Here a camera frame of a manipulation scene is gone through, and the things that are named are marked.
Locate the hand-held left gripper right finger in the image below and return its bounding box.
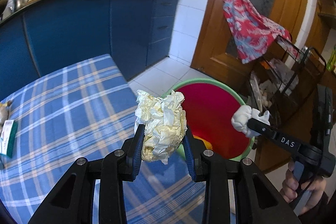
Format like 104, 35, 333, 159
183, 132, 301, 224

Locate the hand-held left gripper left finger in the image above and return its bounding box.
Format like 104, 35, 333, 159
28, 125, 146, 224

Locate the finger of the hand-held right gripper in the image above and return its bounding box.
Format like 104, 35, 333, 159
247, 118, 302, 154

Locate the white tissue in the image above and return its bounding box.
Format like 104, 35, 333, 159
231, 105, 271, 138

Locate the cream paper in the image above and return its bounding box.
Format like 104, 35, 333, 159
135, 90, 187, 165

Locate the green bin with red liner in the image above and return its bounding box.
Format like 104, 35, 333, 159
161, 78, 255, 161

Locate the person's right hand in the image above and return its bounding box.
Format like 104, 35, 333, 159
280, 161, 329, 216

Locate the black metal rack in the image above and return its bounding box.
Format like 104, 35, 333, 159
247, 35, 327, 130

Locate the green bottle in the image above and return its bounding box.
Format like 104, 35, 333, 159
326, 46, 336, 73

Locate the blue plaid tablecloth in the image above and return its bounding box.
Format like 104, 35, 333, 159
0, 54, 208, 224

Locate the red floral cloth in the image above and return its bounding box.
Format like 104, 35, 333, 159
221, 0, 292, 64

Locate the wooden door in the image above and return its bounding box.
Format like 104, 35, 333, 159
191, 0, 319, 78

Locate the small white green box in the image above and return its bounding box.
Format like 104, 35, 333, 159
0, 120, 18, 156

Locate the blue kitchen cabinet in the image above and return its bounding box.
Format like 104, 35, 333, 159
0, 0, 184, 102

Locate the steel kettle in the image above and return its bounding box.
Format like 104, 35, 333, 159
9, 0, 31, 13

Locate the black wok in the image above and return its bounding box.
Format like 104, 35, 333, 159
0, 0, 9, 20

